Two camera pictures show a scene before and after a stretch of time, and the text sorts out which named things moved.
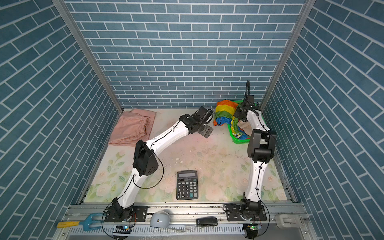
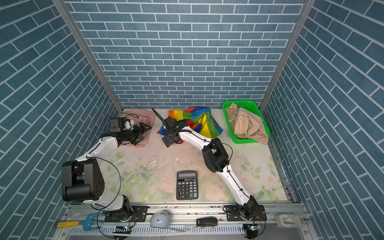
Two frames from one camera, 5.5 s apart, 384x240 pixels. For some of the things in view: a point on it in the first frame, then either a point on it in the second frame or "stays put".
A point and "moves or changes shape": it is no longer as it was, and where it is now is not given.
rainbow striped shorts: (224, 111) moves or changes shape
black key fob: (207, 221) stays put
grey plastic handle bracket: (289, 221) stays put
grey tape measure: (160, 219) stays put
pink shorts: (132, 126) stays put
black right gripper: (237, 114) -> (169, 141)
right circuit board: (252, 230) stays put
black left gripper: (204, 131) -> (139, 133)
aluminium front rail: (87, 221) stays put
